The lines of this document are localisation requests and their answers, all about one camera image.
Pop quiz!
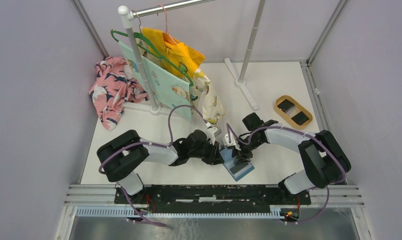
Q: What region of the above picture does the mint green printed cloth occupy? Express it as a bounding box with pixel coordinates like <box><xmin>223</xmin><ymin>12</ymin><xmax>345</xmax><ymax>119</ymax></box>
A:
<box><xmin>118</xmin><ymin>41</ymin><xmax>191</xmax><ymax>109</ymax></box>

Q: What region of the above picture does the black VIP card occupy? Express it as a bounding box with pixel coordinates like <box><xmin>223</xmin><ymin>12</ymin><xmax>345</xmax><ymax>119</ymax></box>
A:
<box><xmin>277</xmin><ymin>99</ymin><xmax>295</xmax><ymax>114</ymax></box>

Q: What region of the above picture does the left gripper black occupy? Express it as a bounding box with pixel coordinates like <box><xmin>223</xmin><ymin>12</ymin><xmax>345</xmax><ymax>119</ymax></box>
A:
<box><xmin>189</xmin><ymin>138</ymin><xmax>224</xmax><ymax>166</ymax></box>

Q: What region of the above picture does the yellow garment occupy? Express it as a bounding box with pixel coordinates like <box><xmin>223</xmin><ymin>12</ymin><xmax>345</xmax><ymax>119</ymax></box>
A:
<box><xmin>142</xmin><ymin>27</ymin><xmax>205</xmax><ymax>80</ymax></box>

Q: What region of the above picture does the tan oval card tray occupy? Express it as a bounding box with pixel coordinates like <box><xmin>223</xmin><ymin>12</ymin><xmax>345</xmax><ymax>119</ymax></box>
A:
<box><xmin>273</xmin><ymin>95</ymin><xmax>313</xmax><ymax>130</ymax></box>

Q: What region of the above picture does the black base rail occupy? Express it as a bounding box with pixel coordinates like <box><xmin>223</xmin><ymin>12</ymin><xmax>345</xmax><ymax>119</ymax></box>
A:
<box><xmin>130</xmin><ymin>184</ymin><xmax>311</xmax><ymax>214</ymax></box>

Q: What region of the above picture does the cream printed garment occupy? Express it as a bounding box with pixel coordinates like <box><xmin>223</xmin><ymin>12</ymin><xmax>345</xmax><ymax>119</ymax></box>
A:
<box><xmin>190</xmin><ymin>68</ymin><xmax>225</xmax><ymax>125</ymax></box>

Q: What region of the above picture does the pink clothes hanger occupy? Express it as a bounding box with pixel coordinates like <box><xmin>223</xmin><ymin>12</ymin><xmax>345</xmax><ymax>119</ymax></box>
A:
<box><xmin>157</xmin><ymin>4</ymin><xmax>178</xmax><ymax>45</ymax></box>

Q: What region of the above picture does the blue leather card holder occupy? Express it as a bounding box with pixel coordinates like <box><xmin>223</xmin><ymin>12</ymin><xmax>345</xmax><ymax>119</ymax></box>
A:
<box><xmin>220</xmin><ymin>148</ymin><xmax>255</xmax><ymax>181</ymax></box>

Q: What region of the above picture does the white metal clothes rack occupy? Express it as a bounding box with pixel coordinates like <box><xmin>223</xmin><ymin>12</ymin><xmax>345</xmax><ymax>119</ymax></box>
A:
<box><xmin>118</xmin><ymin>0</ymin><xmax>267</xmax><ymax>117</ymax></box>

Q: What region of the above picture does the grey card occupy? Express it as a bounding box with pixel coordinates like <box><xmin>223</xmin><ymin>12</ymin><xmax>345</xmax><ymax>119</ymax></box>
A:
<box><xmin>230</xmin><ymin>162</ymin><xmax>250</xmax><ymax>176</ymax></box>

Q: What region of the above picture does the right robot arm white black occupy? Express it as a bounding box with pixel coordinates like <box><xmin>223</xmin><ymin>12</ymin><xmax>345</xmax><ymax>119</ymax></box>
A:
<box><xmin>221</xmin><ymin>113</ymin><xmax>351</xmax><ymax>204</ymax></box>

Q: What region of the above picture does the black card in tray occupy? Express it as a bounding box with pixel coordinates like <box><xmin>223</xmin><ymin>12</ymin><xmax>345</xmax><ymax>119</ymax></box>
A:
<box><xmin>291</xmin><ymin>111</ymin><xmax>310</xmax><ymax>126</ymax></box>

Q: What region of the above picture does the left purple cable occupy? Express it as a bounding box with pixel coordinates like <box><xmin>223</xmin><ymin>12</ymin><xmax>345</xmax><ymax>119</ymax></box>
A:
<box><xmin>98</xmin><ymin>105</ymin><xmax>211</xmax><ymax>228</ymax></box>

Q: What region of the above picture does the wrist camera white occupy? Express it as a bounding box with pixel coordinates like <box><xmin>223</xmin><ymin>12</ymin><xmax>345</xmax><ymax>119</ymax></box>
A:
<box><xmin>222</xmin><ymin>133</ymin><xmax>239</xmax><ymax>148</ymax></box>
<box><xmin>205</xmin><ymin>126</ymin><xmax>222</xmax><ymax>145</ymax></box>

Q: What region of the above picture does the white slotted cable duct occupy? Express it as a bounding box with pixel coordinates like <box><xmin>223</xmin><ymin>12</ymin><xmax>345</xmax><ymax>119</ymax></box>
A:
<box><xmin>75</xmin><ymin>205</ymin><xmax>284</xmax><ymax>220</ymax></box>

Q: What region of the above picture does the green clothes hanger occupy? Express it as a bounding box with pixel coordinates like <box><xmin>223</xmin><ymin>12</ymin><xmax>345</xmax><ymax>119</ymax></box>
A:
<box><xmin>110</xmin><ymin>29</ymin><xmax>195</xmax><ymax>88</ymax></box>

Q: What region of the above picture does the pink patterned garment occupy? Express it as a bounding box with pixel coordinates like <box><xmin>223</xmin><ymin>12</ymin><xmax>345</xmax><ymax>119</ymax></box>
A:
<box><xmin>89</xmin><ymin>56</ymin><xmax>149</xmax><ymax>131</ymax></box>

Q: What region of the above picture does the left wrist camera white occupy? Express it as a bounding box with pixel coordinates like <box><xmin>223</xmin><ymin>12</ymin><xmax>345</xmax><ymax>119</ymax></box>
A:
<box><xmin>205</xmin><ymin>126</ymin><xmax>222</xmax><ymax>145</ymax></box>

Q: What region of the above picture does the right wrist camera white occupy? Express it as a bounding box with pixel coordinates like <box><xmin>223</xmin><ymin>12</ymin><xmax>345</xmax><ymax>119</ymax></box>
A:
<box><xmin>222</xmin><ymin>133</ymin><xmax>239</xmax><ymax>148</ymax></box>

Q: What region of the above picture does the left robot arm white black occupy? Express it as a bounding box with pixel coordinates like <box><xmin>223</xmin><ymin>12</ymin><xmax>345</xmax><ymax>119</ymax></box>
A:
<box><xmin>96</xmin><ymin>129</ymin><xmax>224</xmax><ymax>204</ymax></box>

